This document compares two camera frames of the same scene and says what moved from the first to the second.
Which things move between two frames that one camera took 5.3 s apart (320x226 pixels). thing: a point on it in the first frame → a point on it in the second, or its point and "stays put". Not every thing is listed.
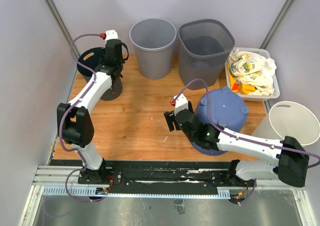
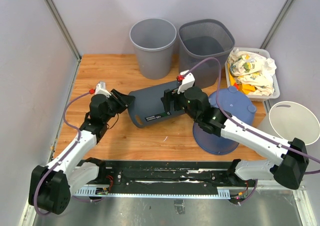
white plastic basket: [250, 72] stays put
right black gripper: [170, 116] → [166, 99]
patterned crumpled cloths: [251, 73] stays put
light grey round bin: [153, 39] stays put
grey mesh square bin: [203, 45] stays put
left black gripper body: [121, 64] → [115, 106]
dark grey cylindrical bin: [91, 58] → [147, 107]
